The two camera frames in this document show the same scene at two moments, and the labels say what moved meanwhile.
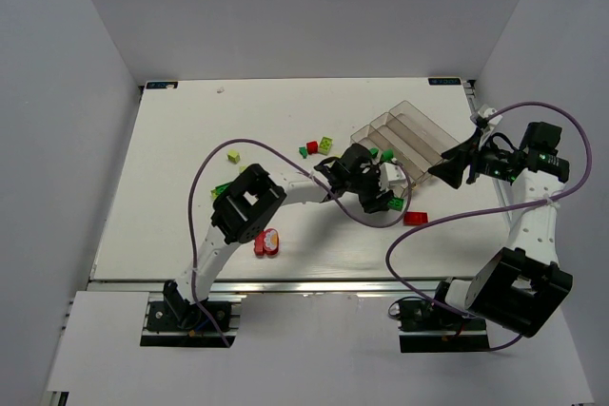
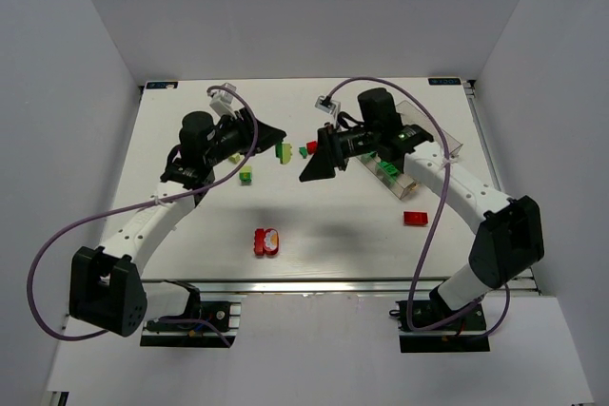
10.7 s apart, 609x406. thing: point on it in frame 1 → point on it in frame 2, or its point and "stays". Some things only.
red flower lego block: (266, 243) stays
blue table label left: (162, 86) stays
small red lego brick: (312, 146) stays
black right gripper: (473, 159) → (330, 147)
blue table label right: (443, 81) stays
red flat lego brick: (416, 218) stays
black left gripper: (373, 185) → (252, 135)
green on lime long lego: (218, 190) → (284, 151)
